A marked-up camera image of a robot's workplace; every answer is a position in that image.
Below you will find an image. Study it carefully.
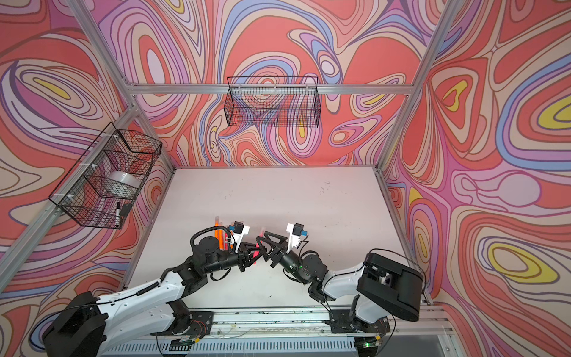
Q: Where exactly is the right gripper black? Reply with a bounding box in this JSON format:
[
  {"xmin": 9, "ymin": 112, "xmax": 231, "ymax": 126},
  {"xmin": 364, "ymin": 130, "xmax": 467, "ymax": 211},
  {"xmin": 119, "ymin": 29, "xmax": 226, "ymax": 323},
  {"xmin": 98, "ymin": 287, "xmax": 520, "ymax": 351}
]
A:
[{"xmin": 256, "ymin": 232, "xmax": 310, "ymax": 286}]

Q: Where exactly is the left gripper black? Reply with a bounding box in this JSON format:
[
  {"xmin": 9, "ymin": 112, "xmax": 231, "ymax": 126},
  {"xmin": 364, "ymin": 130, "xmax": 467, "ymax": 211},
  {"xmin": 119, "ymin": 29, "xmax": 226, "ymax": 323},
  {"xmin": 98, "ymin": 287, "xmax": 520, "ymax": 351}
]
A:
[{"xmin": 201, "ymin": 243, "xmax": 263, "ymax": 278}]

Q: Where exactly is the pink marker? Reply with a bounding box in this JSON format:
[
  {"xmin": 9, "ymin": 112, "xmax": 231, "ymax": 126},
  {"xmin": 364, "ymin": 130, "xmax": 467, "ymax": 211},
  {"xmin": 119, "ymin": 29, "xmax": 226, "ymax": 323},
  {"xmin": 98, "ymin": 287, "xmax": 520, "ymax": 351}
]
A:
[{"xmin": 252, "ymin": 228, "xmax": 266, "ymax": 265}]

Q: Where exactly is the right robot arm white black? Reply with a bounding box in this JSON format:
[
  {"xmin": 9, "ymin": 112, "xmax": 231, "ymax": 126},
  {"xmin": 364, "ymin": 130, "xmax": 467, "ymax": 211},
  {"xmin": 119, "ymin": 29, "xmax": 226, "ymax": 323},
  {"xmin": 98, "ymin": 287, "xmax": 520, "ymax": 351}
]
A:
[{"xmin": 257, "ymin": 232, "xmax": 424, "ymax": 330}]

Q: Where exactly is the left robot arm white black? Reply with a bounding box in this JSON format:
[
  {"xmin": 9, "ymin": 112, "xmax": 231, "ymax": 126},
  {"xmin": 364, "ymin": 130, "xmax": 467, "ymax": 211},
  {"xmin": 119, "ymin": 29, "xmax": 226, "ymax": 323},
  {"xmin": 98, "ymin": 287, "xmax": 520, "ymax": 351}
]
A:
[{"xmin": 37, "ymin": 222, "xmax": 258, "ymax": 356}]

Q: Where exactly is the black marker in basket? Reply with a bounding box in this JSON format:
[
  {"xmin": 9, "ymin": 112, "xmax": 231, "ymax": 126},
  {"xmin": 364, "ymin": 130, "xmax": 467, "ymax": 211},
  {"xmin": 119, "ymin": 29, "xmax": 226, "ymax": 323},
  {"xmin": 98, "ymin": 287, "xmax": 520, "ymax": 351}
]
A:
[{"xmin": 114, "ymin": 202, "xmax": 122, "ymax": 228}]

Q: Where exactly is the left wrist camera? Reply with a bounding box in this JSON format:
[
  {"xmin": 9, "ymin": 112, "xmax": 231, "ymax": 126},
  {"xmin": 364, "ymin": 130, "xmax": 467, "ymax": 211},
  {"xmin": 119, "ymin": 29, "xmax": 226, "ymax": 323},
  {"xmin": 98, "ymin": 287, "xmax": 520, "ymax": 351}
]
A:
[{"xmin": 227, "ymin": 221, "xmax": 250, "ymax": 253}]

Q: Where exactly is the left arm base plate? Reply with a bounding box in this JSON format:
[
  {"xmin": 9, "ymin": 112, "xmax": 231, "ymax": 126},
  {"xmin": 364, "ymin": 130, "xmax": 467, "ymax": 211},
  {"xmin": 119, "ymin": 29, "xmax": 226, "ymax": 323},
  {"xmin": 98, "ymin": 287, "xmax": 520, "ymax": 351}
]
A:
[{"xmin": 152, "ymin": 300, "xmax": 214, "ymax": 338}]

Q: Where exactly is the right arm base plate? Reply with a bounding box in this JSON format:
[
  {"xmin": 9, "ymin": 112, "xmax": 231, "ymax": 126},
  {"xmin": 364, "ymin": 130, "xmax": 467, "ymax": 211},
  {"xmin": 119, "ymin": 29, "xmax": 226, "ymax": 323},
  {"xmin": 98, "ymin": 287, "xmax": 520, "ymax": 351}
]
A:
[{"xmin": 324, "ymin": 309, "xmax": 390, "ymax": 336}]

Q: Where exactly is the black wire basket left wall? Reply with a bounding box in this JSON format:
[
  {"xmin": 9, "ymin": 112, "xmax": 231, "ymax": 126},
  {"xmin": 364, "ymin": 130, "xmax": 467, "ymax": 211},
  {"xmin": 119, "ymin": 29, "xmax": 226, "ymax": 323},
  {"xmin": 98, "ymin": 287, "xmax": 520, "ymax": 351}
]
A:
[{"xmin": 49, "ymin": 123, "xmax": 162, "ymax": 230}]

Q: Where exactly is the black wire basket wall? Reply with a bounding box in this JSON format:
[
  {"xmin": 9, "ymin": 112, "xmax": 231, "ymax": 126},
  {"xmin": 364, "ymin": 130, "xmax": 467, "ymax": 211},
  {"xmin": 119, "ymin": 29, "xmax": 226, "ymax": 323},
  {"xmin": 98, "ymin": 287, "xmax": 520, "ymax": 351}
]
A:
[
  {"xmin": 224, "ymin": 75, "xmax": 321, "ymax": 129},
  {"xmin": 49, "ymin": 123, "xmax": 162, "ymax": 230}
]

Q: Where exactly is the black wire basket back wall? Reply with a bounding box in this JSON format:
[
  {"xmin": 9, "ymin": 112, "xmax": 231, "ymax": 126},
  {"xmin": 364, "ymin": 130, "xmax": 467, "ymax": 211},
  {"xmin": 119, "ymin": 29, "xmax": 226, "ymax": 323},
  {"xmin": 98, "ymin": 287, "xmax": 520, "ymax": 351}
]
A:
[{"xmin": 224, "ymin": 75, "xmax": 321, "ymax": 129}]

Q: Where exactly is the aluminium front rail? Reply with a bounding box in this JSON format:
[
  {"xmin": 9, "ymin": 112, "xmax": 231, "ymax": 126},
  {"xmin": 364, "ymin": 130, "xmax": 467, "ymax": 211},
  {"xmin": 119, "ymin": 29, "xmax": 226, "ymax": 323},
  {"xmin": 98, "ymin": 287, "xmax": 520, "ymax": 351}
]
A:
[{"xmin": 97, "ymin": 305, "xmax": 451, "ymax": 340}]

